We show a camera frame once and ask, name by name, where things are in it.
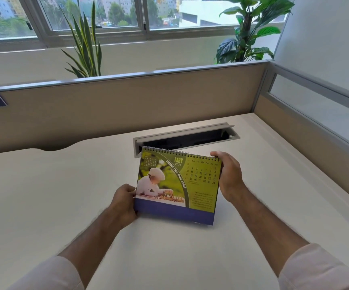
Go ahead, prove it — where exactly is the person's right hand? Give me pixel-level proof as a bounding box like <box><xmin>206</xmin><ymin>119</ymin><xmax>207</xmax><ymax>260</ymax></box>
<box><xmin>210</xmin><ymin>151</ymin><xmax>247</xmax><ymax>204</ymax></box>

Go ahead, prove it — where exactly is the person's left hand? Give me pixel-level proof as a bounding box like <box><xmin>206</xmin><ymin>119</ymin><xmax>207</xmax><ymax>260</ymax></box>
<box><xmin>109</xmin><ymin>184</ymin><xmax>139</xmax><ymax>230</ymax></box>

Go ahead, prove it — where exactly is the green spiral desk calendar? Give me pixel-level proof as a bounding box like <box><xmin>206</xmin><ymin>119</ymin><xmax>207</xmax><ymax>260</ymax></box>
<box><xmin>134</xmin><ymin>146</ymin><xmax>223</xmax><ymax>226</ymax></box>

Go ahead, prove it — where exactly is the person's left forearm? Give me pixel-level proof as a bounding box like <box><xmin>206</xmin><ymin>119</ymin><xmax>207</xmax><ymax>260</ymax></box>
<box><xmin>8</xmin><ymin>206</ymin><xmax>124</xmax><ymax>290</ymax></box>

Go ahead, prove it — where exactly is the person's right forearm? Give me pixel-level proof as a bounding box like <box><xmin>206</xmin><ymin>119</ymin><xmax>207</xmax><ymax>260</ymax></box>
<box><xmin>230</xmin><ymin>185</ymin><xmax>349</xmax><ymax>290</ymax></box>

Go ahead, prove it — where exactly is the beige desk partition panel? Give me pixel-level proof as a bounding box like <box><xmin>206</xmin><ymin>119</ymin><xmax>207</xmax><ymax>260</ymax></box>
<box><xmin>0</xmin><ymin>60</ymin><xmax>270</xmax><ymax>156</ymax></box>

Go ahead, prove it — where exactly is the glass side partition panel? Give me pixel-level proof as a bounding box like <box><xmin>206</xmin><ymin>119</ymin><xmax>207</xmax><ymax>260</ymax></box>
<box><xmin>251</xmin><ymin>62</ymin><xmax>349</xmax><ymax>210</ymax></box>

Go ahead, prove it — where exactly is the broad-leaf green plant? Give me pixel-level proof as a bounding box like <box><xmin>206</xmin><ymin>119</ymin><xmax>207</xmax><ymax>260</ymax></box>
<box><xmin>215</xmin><ymin>0</ymin><xmax>295</xmax><ymax>64</ymax></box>

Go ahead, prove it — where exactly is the spiky snake plant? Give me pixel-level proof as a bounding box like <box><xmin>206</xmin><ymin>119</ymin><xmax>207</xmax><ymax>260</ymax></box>
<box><xmin>60</xmin><ymin>0</ymin><xmax>103</xmax><ymax>78</ymax></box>

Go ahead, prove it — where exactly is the grey desk cable tray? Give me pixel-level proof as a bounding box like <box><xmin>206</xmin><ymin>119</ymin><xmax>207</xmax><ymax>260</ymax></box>
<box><xmin>133</xmin><ymin>123</ymin><xmax>241</xmax><ymax>158</ymax></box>

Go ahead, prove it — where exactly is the aluminium sliding window frame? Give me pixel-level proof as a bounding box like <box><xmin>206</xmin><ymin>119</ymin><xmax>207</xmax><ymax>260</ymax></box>
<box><xmin>0</xmin><ymin>0</ymin><xmax>287</xmax><ymax>55</ymax></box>

